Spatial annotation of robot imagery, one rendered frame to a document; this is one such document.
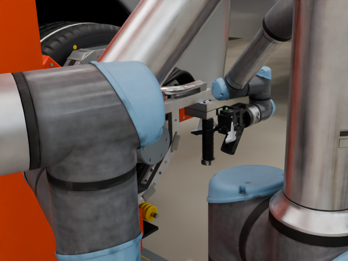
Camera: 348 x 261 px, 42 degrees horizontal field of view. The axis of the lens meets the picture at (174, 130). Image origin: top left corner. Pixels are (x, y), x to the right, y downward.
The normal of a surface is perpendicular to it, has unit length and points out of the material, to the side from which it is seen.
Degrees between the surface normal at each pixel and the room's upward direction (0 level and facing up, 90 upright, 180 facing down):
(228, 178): 8
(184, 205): 0
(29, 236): 90
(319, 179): 90
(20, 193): 90
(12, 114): 67
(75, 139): 100
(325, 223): 45
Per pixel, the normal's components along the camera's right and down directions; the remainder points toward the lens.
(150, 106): 0.49, 0.10
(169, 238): -0.03, -0.95
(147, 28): -0.14, -0.15
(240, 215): -0.74, -0.40
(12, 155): 0.44, 0.60
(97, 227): 0.17, 0.32
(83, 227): -0.11, 0.33
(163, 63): 0.66, 0.44
